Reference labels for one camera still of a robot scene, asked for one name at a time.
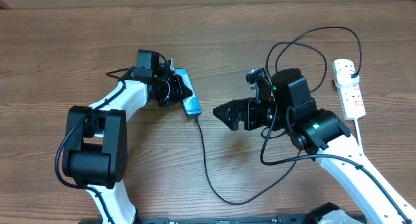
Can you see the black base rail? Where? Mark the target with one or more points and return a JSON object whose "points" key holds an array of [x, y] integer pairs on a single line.
{"points": [[279, 219]]}

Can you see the white charger plug adapter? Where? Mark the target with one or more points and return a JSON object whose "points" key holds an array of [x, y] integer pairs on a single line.
{"points": [[346, 78]]}

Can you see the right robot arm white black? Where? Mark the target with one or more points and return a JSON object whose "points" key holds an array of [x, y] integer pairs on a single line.
{"points": [[285, 102]]}

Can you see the white power strip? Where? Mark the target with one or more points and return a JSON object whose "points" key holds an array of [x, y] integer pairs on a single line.
{"points": [[350, 98]]}

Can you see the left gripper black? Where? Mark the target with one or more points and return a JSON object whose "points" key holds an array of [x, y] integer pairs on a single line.
{"points": [[181, 90]]}

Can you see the smartphone with blue screen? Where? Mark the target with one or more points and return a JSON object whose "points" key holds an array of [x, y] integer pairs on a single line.
{"points": [[191, 104]]}

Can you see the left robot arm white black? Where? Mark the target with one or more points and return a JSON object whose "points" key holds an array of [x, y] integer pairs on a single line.
{"points": [[93, 153]]}

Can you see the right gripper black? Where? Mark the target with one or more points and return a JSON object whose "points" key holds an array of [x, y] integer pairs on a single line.
{"points": [[249, 109]]}

